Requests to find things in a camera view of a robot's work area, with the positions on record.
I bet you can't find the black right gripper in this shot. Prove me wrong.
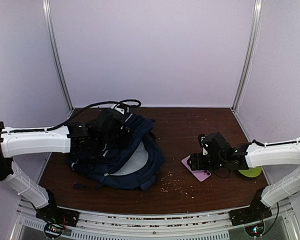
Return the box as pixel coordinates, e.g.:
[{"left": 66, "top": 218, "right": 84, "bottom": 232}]
[{"left": 186, "top": 153, "right": 226, "bottom": 172}]

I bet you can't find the pink smartphone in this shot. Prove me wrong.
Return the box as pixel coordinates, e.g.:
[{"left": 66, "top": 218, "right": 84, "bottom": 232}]
[{"left": 181, "top": 156, "right": 212, "bottom": 182}]

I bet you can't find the navy blue student backpack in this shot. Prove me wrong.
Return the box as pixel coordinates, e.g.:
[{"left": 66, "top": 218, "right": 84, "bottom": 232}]
[{"left": 65, "top": 113, "right": 166, "bottom": 191}]

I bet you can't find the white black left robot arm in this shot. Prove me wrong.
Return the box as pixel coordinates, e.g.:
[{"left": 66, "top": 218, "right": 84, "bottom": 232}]
[{"left": 0, "top": 105, "right": 130, "bottom": 222}]

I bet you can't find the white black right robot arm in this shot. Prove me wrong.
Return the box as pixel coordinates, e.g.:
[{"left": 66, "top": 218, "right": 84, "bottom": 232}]
[{"left": 187, "top": 132, "right": 300, "bottom": 221}]

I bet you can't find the green plate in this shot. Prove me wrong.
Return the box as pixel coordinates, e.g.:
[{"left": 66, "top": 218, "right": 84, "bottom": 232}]
[{"left": 238, "top": 166, "right": 262, "bottom": 178}]

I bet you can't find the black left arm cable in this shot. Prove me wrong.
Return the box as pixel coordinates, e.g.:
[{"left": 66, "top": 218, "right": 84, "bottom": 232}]
[{"left": 0, "top": 98, "right": 143, "bottom": 141}]

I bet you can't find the front aluminium rail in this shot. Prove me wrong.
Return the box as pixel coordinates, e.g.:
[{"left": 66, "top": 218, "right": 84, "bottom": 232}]
[{"left": 9, "top": 207, "right": 296, "bottom": 240}]

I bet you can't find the right aluminium frame post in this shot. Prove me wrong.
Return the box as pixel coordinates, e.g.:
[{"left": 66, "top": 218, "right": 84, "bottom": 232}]
[{"left": 231, "top": 0, "right": 264, "bottom": 114}]

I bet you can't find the aluminium frame post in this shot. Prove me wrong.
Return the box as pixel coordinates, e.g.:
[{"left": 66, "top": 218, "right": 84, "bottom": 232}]
[
  {"left": 231, "top": 0, "right": 264, "bottom": 114},
  {"left": 42, "top": 0, "right": 74, "bottom": 112}
]

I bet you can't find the left aluminium frame post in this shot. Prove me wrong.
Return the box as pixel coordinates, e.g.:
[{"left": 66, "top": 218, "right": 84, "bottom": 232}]
[{"left": 42, "top": 0, "right": 74, "bottom": 112}]

